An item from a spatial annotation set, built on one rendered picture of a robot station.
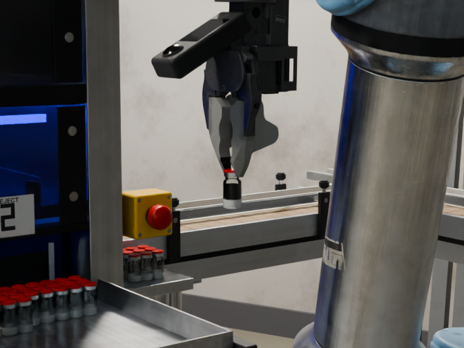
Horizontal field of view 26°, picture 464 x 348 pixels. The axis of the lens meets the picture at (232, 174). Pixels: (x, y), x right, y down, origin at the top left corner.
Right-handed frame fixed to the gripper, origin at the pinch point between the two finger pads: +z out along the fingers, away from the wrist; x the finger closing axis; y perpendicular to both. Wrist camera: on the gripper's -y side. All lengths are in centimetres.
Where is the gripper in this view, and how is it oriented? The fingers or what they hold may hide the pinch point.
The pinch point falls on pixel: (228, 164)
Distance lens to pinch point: 117.1
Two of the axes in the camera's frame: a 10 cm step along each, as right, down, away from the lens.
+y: 8.0, -0.9, 5.9
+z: -0.1, 9.9, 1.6
